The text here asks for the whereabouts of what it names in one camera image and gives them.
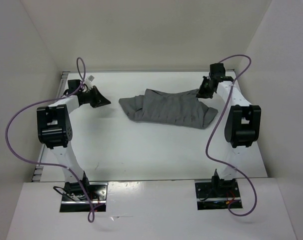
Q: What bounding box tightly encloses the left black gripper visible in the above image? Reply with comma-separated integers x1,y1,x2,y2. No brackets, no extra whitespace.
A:
80,85,111,108

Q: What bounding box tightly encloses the grey pleated skirt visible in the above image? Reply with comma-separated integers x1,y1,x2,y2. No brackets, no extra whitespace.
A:
118,89,218,130

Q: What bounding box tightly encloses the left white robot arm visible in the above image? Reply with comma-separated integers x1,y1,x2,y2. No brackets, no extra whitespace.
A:
36,86,111,200

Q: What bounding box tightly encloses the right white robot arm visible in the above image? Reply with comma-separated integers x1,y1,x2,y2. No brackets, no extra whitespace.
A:
196,76,262,197

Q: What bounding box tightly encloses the aluminium table frame rail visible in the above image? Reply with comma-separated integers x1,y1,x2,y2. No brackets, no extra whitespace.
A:
31,71,70,183

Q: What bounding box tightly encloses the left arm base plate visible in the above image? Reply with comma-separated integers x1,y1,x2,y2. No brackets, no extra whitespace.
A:
53,182,108,213

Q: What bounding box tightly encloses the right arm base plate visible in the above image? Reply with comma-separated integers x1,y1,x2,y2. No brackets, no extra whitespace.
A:
194,179,243,210

